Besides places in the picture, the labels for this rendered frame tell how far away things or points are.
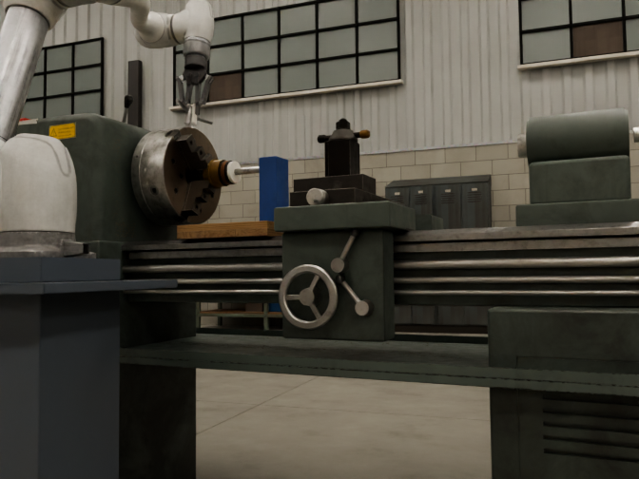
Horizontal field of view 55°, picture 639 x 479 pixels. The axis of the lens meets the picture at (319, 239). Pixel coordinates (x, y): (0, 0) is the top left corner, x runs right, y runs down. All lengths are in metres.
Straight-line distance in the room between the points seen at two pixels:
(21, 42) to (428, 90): 7.29
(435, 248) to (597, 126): 0.47
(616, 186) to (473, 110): 7.04
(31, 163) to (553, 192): 1.17
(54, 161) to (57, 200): 0.09
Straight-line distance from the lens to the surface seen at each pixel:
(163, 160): 1.91
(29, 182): 1.43
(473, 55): 8.76
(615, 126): 1.59
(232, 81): 9.73
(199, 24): 2.23
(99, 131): 1.96
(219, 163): 1.94
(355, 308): 1.43
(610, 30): 8.75
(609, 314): 1.38
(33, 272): 1.33
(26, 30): 1.79
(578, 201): 1.56
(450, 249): 1.50
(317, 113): 9.07
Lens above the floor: 0.76
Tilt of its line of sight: 3 degrees up
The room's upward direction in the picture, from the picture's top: 1 degrees counter-clockwise
